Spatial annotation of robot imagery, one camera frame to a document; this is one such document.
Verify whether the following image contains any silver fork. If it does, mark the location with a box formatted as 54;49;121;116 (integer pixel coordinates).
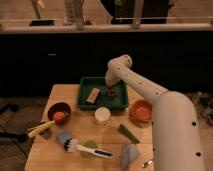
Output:
142;159;154;168

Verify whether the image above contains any green cucumber piece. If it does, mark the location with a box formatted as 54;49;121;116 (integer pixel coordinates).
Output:
118;124;139;144

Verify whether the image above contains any blue grey cloth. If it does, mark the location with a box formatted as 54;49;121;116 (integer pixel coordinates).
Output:
120;142;140;171

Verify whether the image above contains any dark grape bunch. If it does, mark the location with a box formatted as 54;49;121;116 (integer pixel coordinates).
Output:
106;87;117;99

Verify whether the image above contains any green plastic tray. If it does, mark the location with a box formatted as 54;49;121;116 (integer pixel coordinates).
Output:
77;77;129;111

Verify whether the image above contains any dark red bowl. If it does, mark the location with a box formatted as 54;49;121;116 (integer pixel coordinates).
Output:
47;102;71;125

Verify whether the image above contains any orange bowl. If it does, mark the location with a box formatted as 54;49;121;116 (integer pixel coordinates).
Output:
130;99;152;122

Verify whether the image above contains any orange fruit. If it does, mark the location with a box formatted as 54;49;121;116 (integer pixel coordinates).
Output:
54;112;65;122

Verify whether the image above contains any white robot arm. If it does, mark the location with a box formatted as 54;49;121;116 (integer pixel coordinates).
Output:
105;55;205;171

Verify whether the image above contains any dish brush white handle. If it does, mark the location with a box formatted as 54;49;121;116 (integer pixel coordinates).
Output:
56;130;113;158

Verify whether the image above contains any green round lid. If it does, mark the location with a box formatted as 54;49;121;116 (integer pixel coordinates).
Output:
80;140;99;159

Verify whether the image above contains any white cup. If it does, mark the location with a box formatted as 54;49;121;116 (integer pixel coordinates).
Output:
95;107;110;125

